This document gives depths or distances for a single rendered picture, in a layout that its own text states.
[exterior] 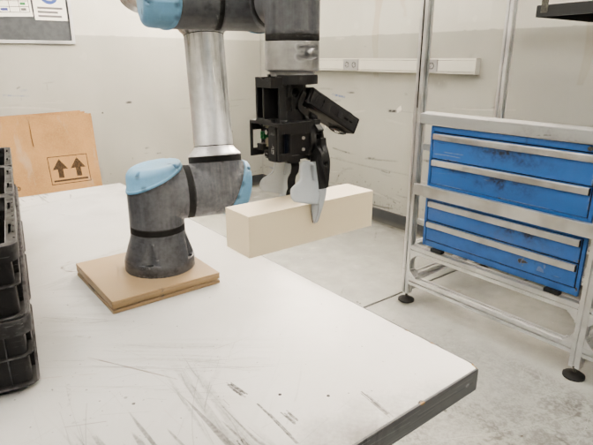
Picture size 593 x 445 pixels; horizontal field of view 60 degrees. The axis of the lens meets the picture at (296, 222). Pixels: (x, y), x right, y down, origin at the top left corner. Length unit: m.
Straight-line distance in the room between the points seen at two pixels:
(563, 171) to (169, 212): 1.47
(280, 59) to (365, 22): 3.16
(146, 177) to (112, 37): 3.24
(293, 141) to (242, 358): 0.37
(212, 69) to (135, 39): 3.21
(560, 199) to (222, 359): 1.55
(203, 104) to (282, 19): 0.46
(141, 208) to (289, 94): 0.48
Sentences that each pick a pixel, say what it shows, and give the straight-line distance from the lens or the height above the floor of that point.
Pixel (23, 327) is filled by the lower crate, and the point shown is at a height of 0.81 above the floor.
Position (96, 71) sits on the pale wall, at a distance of 4.22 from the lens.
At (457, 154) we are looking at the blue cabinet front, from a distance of 2.31.
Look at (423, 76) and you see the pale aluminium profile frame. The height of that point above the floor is 1.09.
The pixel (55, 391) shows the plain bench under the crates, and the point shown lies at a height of 0.70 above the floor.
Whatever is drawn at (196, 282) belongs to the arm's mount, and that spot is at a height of 0.72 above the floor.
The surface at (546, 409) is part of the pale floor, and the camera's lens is 2.09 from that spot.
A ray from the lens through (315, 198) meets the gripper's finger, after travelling 0.74.
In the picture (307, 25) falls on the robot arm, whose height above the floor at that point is 1.21.
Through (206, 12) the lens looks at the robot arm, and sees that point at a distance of 0.77.
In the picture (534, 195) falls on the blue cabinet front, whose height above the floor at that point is 0.67.
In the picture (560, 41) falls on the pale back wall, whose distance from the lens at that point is 3.04.
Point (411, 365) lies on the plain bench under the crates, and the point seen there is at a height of 0.70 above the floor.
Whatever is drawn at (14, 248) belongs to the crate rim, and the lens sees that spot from 0.79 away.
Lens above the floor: 1.17
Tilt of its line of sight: 18 degrees down
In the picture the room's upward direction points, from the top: straight up
